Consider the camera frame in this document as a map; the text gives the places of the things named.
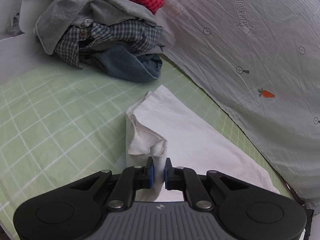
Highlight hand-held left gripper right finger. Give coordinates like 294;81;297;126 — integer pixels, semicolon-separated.
164;158;253;210

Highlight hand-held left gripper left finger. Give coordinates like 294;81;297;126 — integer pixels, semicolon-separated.
67;157;155;212

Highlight white shirt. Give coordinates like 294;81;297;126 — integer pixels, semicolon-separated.
125;84;280;203

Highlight green grid bed sheet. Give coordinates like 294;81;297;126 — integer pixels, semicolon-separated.
0;54;298;230

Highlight blue denim jeans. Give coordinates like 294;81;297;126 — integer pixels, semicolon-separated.
82;46;163;83

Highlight grey carrot print sheet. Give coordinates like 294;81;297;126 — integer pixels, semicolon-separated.
157;0;320;205

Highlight white bedding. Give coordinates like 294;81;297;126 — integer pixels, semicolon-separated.
0;0;58;45

